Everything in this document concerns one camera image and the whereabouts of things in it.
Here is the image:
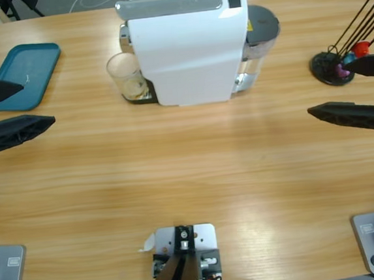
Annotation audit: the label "clear glass cup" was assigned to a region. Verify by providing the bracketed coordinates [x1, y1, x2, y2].
[104, 49, 151, 104]

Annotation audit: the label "purple coffee capsule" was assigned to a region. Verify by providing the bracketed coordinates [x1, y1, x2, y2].
[334, 62, 351, 78]

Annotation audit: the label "red coffee capsule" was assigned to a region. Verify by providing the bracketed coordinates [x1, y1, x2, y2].
[352, 41, 371, 58]

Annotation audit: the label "white capsule coffee machine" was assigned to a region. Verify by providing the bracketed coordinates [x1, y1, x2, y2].
[114, 0, 257, 113]

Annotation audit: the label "black capsule holder with rods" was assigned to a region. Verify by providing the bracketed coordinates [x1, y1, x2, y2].
[304, 0, 374, 89]

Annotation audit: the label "teal plastic tray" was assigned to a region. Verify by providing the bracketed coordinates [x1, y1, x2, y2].
[0, 41, 67, 114]

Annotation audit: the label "black chair legs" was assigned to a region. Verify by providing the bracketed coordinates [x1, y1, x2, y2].
[0, 0, 46, 23]

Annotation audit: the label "clear water tank grey lid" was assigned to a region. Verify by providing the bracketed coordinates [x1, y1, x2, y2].
[224, 2, 287, 94]

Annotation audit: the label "black drip tray metal grid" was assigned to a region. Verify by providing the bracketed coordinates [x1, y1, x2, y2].
[121, 78, 159, 107]

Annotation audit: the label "white paper tape label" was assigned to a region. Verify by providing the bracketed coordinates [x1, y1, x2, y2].
[136, 232, 157, 253]

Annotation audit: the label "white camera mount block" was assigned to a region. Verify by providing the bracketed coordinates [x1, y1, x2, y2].
[151, 222, 223, 280]

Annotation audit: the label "dark camera post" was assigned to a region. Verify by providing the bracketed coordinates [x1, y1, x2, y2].
[136, 224, 200, 280]

